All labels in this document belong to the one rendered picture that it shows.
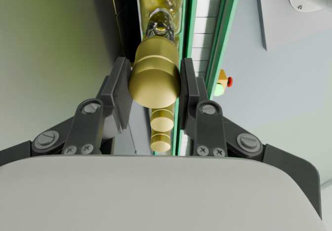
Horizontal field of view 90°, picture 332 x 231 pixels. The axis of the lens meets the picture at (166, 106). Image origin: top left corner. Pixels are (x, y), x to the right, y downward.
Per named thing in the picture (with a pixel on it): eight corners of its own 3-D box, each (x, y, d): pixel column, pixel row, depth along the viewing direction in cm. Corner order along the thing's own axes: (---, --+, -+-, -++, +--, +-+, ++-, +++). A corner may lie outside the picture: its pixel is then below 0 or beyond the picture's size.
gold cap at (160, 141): (157, 134, 32) (156, 154, 29) (147, 123, 30) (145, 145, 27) (174, 128, 31) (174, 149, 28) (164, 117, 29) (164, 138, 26)
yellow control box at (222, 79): (205, 68, 64) (208, 79, 59) (225, 68, 64) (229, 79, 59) (202, 83, 69) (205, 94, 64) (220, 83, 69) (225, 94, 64)
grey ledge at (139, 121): (120, 51, 56) (112, 70, 48) (146, 51, 56) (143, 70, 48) (145, 172, 123) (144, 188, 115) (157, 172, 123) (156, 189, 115)
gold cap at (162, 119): (165, 114, 28) (165, 135, 25) (147, 105, 27) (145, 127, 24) (178, 101, 26) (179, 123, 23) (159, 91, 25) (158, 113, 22)
